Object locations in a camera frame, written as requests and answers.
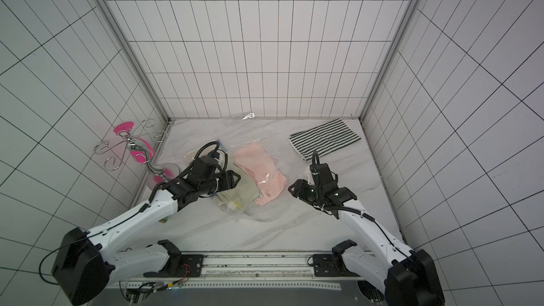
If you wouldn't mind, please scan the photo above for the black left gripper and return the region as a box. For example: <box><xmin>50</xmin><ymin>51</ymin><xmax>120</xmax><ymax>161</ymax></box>
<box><xmin>200</xmin><ymin>171</ymin><xmax>241</xmax><ymax>195</ymax></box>

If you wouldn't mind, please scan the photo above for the pale yellow towel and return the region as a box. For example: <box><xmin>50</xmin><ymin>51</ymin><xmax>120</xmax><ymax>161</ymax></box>
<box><xmin>213</xmin><ymin>173</ymin><xmax>261</xmax><ymax>214</ymax></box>

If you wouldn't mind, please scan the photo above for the pink towel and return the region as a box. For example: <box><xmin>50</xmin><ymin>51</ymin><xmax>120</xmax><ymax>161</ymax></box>
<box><xmin>234</xmin><ymin>142</ymin><xmax>287</xmax><ymax>206</ymax></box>

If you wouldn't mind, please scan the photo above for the green white striped towel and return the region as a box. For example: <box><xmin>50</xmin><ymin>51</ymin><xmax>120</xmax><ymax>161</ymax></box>
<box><xmin>289</xmin><ymin>118</ymin><xmax>361</xmax><ymax>162</ymax></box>

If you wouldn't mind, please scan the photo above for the clear plastic vacuum bag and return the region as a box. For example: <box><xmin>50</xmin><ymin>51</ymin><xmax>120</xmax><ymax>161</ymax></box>
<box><xmin>164</xmin><ymin>113</ymin><xmax>307</xmax><ymax>222</ymax></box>

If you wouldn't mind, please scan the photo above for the blue and beige towel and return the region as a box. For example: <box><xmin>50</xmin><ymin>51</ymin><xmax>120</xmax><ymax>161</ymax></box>
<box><xmin>185</xmin><ymin>140</ymin><xmax>229</xmax><ymax>171</ymax></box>

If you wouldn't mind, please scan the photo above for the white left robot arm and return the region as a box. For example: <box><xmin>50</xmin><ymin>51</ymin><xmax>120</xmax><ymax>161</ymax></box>
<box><xmin>51</xmin><ymin>156</ymin><xmax>241</xmax><ymax>305</ymax></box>

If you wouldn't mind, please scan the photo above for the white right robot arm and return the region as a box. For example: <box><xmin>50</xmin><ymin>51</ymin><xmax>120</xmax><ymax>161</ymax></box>
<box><xmin>288</xmin><ymin>163</ymin><xmax>446</xmax><ymax>305</ymax></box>

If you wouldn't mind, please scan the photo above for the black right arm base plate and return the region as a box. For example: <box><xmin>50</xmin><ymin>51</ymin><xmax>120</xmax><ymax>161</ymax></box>
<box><xmin>307</xmin><ymin>239</ymin><xmax>359</xmax><ymax>278</ymax></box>

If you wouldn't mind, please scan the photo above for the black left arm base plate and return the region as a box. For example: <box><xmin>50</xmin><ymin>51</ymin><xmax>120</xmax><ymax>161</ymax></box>
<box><xmin>143</xmin><ymin>239</ymin><xmax>204</xmax><ymax>278</ymax></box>

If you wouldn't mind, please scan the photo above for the aluminium mounting rail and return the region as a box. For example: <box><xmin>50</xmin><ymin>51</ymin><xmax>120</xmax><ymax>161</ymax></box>
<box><xmin>76</xmin><ymin>250</ymin><xmax>439</xmax><ymax>306</ymax></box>

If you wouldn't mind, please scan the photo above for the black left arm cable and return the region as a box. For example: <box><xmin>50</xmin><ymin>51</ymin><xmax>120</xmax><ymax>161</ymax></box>
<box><xmin>37</xmin><ymin>241</ymin><xmax>86</xmax><ymax>286</ymax></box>

